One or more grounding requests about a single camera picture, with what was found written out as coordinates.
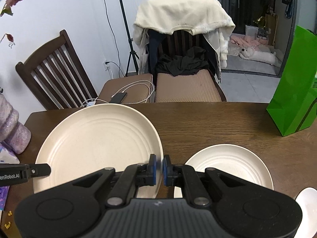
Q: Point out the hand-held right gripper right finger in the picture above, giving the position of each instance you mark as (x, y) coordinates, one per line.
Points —
(165, 171)

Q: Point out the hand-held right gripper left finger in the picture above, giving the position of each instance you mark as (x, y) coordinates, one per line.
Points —
(154, 171)

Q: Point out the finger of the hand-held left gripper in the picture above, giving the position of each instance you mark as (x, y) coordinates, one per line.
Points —
(40, 169)

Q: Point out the cream plate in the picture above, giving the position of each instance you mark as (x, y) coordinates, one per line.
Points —
(223, 161)

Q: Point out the beige plate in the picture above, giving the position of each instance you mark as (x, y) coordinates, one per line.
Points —
(94, 143)

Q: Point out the small white bowl black rim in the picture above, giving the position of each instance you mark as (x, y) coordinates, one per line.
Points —
(308, 208)

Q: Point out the purple white tissue pack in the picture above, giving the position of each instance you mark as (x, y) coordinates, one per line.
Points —
(6, 155)

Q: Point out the purple ribbed vase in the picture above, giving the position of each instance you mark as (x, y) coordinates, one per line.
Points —
(14, 133)

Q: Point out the scattered popcorn pieces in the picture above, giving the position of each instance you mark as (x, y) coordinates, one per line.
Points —
(7, 225)

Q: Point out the black smartphone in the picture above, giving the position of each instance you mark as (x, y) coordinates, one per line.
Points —
(118, 97)

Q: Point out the wooden chair with cushion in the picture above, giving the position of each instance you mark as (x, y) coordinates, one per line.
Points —
(188, 89)

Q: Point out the black crumpled garment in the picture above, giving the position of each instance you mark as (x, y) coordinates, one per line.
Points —
(183, 65)

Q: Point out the dark wooden chair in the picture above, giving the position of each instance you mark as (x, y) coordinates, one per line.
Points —
(44, 52)

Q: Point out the dark blue garment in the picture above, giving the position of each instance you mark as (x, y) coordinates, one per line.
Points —
(154, 52)

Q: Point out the white plush toy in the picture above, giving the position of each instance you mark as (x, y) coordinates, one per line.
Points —
(257, 55)

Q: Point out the green paper bag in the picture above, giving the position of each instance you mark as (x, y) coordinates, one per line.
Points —
(294, 91)

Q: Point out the pink blanket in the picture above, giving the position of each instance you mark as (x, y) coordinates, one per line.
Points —
(245, 41)

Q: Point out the chair with cream sweater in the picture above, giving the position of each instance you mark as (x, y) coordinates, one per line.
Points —
(183, 12)

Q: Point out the black studio light stand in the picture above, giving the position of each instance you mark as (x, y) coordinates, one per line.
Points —
(123, 12)

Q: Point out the black glass sliding door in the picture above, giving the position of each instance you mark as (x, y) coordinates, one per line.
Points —
(232, 10)

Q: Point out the white wall socket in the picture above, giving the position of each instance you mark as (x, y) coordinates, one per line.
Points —
(107, 65)

